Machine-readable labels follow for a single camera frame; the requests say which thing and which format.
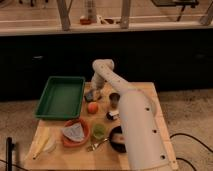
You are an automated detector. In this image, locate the blue grey sponge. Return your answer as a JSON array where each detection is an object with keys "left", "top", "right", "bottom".
[{"left": 84, "top": 90, "right": 98, "bottom": 102}]

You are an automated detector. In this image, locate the white bottle on shelf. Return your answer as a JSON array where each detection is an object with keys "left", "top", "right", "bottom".
[{"left": 85, "top": 0, "right": 97, "bottom": 23}]

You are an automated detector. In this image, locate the orange bowl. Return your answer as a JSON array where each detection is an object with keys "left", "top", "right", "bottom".
[{"left": 61, "top": 118, "right": 90, "bottom": 148}]

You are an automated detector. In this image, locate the metal fork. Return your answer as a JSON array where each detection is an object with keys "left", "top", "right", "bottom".
[{"left": 86, "top": 138, "right": 109, "bottom": 152}]

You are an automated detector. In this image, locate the small metal cup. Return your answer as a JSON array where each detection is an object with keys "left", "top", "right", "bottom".
[{"left": 109, "top": 92, "right": 120, "bottom": 108}]

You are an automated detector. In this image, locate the grey folded cloth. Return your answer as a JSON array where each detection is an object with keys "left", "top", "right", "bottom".
[{"left": 62, "top": 122, "right": 85, "bottom": 142}]

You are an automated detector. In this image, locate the black cable on floor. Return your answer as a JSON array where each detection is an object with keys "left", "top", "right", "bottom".
[{"left": 169, "top": 132, "right": 213, "bottom": 171}]

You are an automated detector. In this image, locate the orange fruit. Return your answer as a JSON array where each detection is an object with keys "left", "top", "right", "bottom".
[{"left": 87, "top": 102, "right": 99, "bottom": 114}]

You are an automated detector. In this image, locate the yellow banana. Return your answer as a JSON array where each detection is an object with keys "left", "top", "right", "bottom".
[{"left": 33, "top": 128, "right": 50, "bottom": 159}]

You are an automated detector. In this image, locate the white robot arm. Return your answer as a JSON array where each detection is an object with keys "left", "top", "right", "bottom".
[{"left": 91, "top": 59, "right": 172, "bottom": 171}]

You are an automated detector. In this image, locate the green plastic cup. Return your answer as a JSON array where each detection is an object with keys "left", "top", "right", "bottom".
[{"left": 92, "top": 123, "right": 106, "bottom": 140}]

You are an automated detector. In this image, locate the black bowl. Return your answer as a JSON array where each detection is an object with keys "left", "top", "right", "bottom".
[{"left": 109, "top": 126, "right": 126, "bottom": 153}]

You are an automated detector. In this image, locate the green plastic tray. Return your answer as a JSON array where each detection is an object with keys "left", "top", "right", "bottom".
[{"left": 35, "top": 76, "right": 85, "bottom": 120}]

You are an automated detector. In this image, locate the tan block in bowl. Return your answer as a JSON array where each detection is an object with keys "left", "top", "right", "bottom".
[{"left": 113, "top": 133, "right": 125, "bottom": 144}]

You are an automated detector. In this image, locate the red object on shelf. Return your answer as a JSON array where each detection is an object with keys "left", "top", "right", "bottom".
[{"left": 79, "top": 16, "right": 92, "bottom": 25}]

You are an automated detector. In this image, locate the black stand post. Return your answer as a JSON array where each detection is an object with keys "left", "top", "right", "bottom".
[{"left": 6, "top": 137, "right": 14, "bottom": 171}]

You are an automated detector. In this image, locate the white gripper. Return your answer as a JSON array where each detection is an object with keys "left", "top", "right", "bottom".
[{"left": 91, "top": 73, "right": 105, "bottom": 101}]

